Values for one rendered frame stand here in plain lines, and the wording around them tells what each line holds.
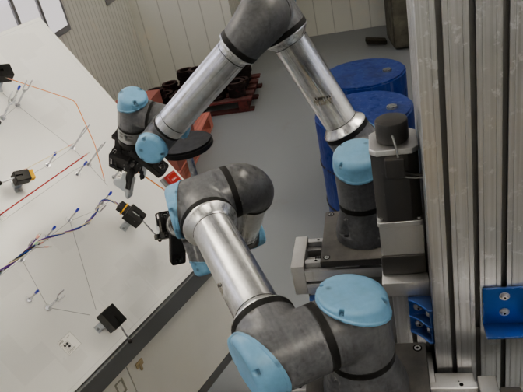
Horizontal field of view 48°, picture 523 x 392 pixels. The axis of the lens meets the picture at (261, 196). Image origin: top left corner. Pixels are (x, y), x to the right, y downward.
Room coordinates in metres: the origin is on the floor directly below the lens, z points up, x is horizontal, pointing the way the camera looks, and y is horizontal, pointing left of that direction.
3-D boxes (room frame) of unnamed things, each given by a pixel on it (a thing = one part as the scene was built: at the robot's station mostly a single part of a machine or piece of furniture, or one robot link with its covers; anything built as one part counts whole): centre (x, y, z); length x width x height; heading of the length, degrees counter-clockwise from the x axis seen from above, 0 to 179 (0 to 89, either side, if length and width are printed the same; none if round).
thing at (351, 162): (1.22, -0.24, 1.33); 0.13 x 0.12 x 0.14; 166
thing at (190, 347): (1.60, 0.36, 0.60); 0.55 x 0.03 x 0.39; 142
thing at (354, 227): (1.22, -0.24, 1.21); 0.15 x 0.15 x 0.10
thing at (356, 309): (0.74, -0.10, 1.33); 0.13 x 0.12 x 0.14; 105
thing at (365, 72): (3.14, -0.69, 0.40); 1.08 x 0.66 x 0.80; 152
